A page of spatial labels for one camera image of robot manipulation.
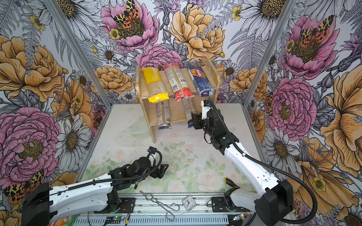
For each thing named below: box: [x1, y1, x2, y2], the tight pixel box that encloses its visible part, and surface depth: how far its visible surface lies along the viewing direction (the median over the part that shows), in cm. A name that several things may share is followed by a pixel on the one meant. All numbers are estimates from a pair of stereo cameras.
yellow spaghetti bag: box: [141, 67, 170, 104], surface depth 68 cm
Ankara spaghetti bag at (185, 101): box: [181, 97, 194, 129], surface depth 85 cm
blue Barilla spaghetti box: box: [186, 61, 215, 98], surface depth 70 cm
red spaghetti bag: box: [163, 62, 195, 102], surface depth 69 cm
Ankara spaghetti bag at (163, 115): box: [156, 99, 173, 130], surface depth 84 cm
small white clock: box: [181, 194, 197, 212], surface depth 75 cm
